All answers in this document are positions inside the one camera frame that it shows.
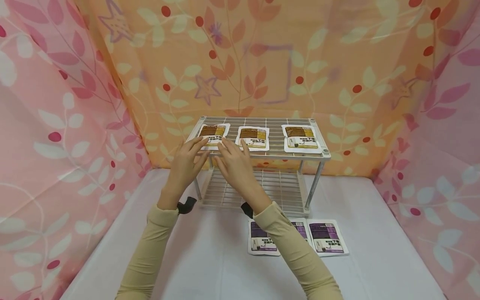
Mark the person's left hand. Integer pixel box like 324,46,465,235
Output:
157,137,212,210

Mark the person's right hand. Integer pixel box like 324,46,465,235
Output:
214,139,272,215

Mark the brown yellow snack packet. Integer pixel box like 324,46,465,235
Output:
186,122,231,151
281,124,323,154
235,126,270,152

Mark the person's left forearm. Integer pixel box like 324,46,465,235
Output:
115,204,180,300

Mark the person's right forearm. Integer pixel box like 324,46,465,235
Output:
252,201,344,300

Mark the purple white snack packet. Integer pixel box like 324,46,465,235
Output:
291,221,313,247
307,219,350,258
247,220,281,257

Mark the white wire rack shelf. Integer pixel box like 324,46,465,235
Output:
186,116,332,218

